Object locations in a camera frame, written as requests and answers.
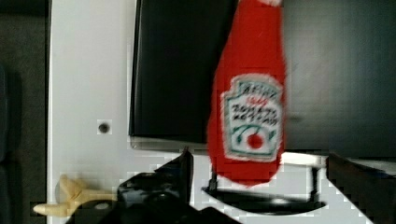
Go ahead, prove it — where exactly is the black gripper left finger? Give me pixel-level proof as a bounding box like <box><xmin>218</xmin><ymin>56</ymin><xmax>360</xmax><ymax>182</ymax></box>
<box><xmin>66</xmin><ymin>149</ymin><xmax>240</xmax><ymax>224</ymax></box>

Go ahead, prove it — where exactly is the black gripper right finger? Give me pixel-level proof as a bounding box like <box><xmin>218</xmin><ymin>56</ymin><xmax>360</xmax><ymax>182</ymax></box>
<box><xmin>326</xmin><ymin>153</ymin><xmax>396</xmax><ymax>224</ymax></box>

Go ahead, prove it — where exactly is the red plush ketchup bottle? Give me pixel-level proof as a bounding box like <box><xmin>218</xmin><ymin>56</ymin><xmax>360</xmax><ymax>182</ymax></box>
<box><xmin>207</xmin><ymin>0</ymin><xmax>286</xmax><ymax>187</ymax></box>

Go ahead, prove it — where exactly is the yellow plush banana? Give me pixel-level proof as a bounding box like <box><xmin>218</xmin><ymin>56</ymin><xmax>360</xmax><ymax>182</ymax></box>
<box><xmin>33</xmin><ymin>175</ymin><xmax>117</xmax><ymax>217</ymax></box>

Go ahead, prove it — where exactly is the black oven door handle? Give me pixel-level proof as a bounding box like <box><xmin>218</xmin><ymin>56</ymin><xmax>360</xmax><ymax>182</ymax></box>
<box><xmin>202</xmin><ymin>167</ymin><xmax>326</xmax><ymax>216</ymax></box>

